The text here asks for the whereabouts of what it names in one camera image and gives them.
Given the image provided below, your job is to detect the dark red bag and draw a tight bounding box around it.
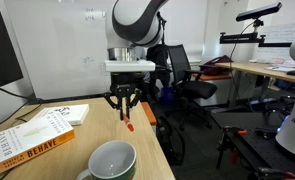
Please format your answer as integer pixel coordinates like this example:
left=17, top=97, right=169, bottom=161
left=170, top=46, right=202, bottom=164
left=202, top=54, right=234, bottom=77

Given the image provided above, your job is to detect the white paper stack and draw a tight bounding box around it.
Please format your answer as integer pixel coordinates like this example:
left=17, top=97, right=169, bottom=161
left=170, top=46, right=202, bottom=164
left=265, top=63, right=295, bottom=74

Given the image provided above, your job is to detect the black monitor cable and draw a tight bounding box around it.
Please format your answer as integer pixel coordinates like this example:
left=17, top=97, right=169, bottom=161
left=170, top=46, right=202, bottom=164
left=0, top=87, right=44, bottom=132

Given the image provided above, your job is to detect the orange white Behave book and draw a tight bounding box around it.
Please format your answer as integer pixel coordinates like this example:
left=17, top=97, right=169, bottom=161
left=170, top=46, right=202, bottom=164
left=0, top=112, right=76, bottom=174

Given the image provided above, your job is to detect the black grey backpack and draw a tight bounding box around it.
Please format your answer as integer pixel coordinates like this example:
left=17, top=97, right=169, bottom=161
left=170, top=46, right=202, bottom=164
left=156, top=115, right=187, bottom=167

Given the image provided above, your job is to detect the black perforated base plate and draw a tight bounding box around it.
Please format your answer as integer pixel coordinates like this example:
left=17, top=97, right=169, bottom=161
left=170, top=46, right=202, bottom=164
left=212, top=112, right=295, bottom=180

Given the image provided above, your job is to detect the long wooden desk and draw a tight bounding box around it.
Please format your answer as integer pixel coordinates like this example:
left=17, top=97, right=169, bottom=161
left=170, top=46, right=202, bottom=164
left=216, top=61, right=295, bottom=101

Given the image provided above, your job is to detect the white green ceramic mug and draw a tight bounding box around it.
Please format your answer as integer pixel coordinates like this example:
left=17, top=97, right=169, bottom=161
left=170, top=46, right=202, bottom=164
left=74, top=139, right=138, bottom=180

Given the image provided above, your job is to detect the whiteboard with faint notes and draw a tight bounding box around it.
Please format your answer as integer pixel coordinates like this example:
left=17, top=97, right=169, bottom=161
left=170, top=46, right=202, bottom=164
left=252, top=22, right=295, bottom=64

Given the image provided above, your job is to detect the large plain whiteboard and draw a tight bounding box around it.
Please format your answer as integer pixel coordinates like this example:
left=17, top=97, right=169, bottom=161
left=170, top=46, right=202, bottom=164
left=2, top=0, right=112, bottom=102

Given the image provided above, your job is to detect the black camera cable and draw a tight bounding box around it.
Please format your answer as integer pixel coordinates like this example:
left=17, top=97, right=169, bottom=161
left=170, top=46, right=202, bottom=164
left=227, top=21, right=257, bottom=103

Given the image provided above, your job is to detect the blue bin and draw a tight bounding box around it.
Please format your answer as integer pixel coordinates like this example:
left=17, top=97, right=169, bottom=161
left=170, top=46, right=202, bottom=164
left=159, top=85, right=179, bottom=107

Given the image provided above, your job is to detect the black stereo camera bar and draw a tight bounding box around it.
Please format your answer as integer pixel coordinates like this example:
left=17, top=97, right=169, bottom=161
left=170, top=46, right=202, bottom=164
left=235, top=1, right=283, bottom=23

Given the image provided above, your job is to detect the black orange clamp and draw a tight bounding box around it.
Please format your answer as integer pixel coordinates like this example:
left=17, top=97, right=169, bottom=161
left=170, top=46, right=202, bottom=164
left=224, top=125, right=249, bottom=137
left=256, top=165, right=295, bottom=180

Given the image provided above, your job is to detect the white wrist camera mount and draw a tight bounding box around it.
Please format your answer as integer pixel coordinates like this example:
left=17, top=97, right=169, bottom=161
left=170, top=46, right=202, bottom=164
left=104, top=59, right=157, bottom=73

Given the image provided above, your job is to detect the black computer monitor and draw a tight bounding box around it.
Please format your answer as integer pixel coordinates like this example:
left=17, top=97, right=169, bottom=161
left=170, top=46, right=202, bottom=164
left=0, top=0, right=25, bottom=93

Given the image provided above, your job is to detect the white book with drawing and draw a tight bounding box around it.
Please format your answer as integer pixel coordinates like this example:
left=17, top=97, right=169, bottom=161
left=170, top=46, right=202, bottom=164
left=32, top=103, right=91, bottom=127

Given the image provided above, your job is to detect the black office chair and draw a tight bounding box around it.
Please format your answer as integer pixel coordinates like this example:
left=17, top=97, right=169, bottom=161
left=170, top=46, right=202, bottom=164
left=166, top=44, right=219, bottom=132

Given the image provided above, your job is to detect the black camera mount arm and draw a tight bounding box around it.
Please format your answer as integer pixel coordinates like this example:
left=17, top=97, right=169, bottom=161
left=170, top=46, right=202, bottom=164
left=218, top=19, right=293, bottom=48

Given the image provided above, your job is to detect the orange marker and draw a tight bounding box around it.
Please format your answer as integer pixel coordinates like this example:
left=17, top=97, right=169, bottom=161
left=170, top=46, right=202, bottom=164
left=121, top=112, right=135, bottom=133

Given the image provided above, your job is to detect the black jacket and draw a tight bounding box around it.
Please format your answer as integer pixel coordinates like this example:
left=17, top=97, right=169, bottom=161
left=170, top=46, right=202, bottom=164
left=145, top=44, right=172, bottom=102

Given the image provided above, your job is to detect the orange padded bench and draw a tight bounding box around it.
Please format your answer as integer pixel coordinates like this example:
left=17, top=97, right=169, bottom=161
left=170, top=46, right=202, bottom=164
left=140, top=101, right=158, bottom=127

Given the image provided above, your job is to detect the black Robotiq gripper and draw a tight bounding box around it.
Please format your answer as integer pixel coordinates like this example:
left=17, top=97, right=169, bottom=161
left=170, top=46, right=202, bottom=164
left=103, top=71, right=144, bottom=121

